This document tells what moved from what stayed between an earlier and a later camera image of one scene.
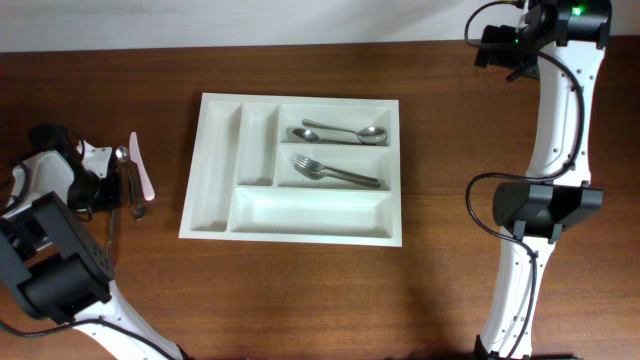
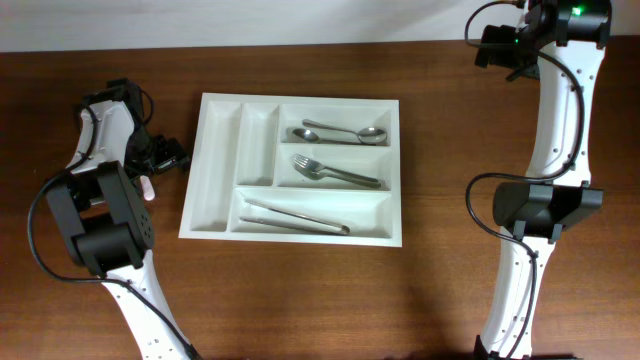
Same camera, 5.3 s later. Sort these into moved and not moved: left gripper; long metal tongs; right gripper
Moved: left gripper; long metal tongs
Not moved: right gripper
